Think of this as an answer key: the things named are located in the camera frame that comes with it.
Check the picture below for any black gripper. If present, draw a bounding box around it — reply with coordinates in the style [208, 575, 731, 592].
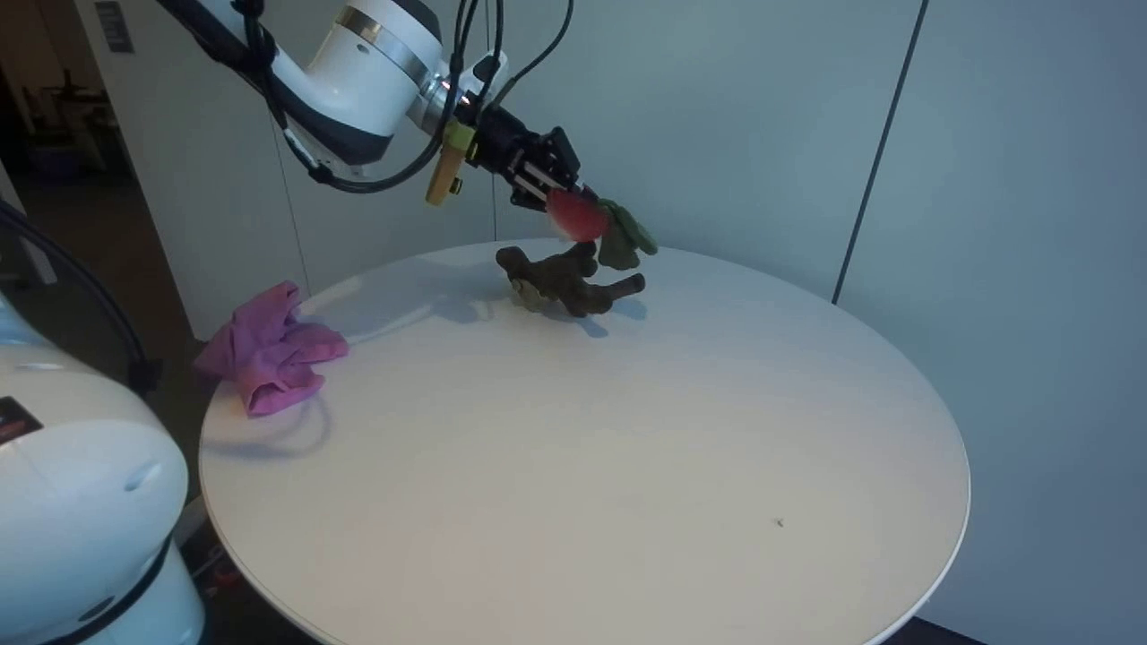
[470, 103, 593, 218]

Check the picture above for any small grey wall sign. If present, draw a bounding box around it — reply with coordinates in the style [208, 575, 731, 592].
[93, 0, 141, 59]

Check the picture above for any red turnip plush toy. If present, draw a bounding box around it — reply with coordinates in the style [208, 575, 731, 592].
[540, 186, 663, 273]

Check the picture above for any brown moose plush toy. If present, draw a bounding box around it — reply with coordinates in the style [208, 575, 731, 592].
[492, 236, 648, 323]

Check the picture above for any slanted white furniture leg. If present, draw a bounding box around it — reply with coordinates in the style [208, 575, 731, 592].
[0, 159, 59, 286]

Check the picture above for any pink shirt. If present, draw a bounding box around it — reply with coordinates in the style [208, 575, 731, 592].
[194, 281, 353, 420]

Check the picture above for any thick black floor cable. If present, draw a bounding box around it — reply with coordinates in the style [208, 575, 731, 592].
[0, 196, 160, 386]

